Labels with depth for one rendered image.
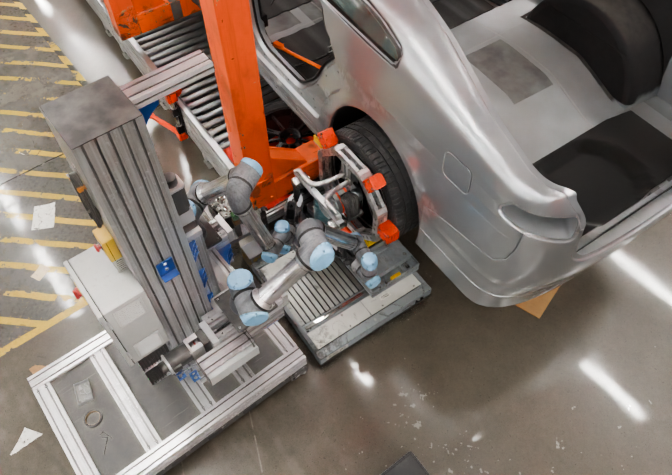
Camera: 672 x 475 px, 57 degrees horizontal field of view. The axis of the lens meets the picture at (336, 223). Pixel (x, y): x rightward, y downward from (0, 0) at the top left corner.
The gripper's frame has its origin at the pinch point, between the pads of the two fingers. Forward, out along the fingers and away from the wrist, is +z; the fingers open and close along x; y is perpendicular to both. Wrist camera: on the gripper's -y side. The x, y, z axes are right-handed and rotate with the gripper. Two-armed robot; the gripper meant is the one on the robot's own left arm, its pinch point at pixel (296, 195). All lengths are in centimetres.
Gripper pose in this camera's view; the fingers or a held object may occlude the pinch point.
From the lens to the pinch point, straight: 335.1
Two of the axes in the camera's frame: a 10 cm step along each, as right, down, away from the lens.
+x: 9.8, 1.4, -1.2
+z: 1.8, -7.9, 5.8
